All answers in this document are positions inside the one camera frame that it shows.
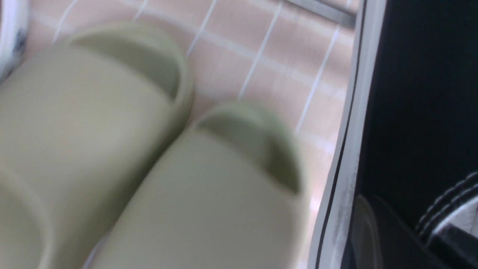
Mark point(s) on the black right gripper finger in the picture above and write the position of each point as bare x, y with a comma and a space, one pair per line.
457, 248

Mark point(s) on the black sneaker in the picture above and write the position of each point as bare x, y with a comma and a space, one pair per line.
406, 158

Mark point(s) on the navy canvas shoe right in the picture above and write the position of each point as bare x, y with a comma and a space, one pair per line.
13, 35

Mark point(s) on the green slipper right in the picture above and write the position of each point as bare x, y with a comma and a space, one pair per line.
229, 193

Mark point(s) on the green slipper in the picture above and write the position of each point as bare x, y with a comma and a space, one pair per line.
82, 123
229, 193

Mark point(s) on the green slipper left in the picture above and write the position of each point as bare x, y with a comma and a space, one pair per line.
82, 123

